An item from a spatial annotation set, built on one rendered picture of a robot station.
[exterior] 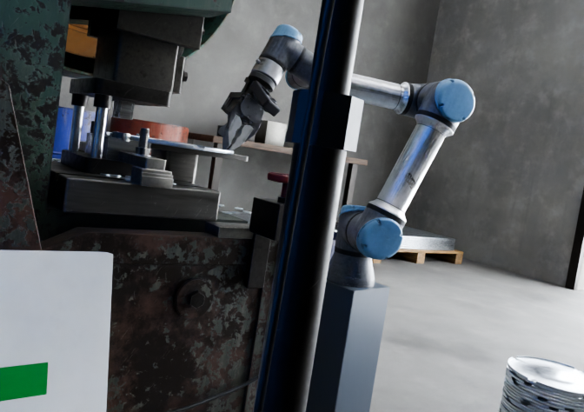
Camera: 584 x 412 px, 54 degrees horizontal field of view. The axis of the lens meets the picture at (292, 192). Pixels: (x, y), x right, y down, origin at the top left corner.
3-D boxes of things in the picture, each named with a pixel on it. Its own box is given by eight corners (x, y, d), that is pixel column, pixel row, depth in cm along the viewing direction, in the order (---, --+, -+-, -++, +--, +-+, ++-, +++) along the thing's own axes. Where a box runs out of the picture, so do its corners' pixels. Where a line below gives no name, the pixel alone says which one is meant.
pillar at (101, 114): (99, 157, 114) (109, 88, 113) (102, 159, 112) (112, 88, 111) (89, 156, 113) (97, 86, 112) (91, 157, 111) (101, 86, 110)
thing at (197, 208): (136, 189, 150) (140, 168, 150) (217, 221, 114) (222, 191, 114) (13, 179, 132) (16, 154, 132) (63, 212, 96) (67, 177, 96)
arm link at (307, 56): (329, 72, 157) (296, 49, 154) (341, 68, 146) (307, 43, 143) (315, 96, 157) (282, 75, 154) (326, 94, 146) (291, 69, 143)
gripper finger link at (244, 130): (223, 156, 144) (241, 125, 146) (236, 158, 139) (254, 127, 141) (215, 149, 142) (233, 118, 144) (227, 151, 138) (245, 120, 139)
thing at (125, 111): (126, 119, 126) (128, 103, 125) (134, 120, 122) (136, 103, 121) (112, 116, 124) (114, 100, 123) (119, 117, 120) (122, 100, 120)
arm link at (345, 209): (365, 247, 178) (372, 204, 177) (381, 255, 165) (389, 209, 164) (328, 242, 175) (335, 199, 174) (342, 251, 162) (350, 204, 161)
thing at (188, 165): (215, 201, 147) (222, 149, 146) (242, 210, 135) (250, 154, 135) (120, 193, 132) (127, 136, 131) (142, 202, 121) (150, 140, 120)
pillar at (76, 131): (76, 151, 127) (84, 89, 126) (80, 152, 125) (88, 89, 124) (67, 149, 126) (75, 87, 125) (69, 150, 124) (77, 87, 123)
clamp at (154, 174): (139, 177, 118) (145, 128, 117) (172, 189, 104) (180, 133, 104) (110, 175, 114) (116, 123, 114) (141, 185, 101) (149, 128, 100)
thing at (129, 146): (123, 157, 132) (126, 137, 131) (148, 163, 120) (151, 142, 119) (84, 152, 126) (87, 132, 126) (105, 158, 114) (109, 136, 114)
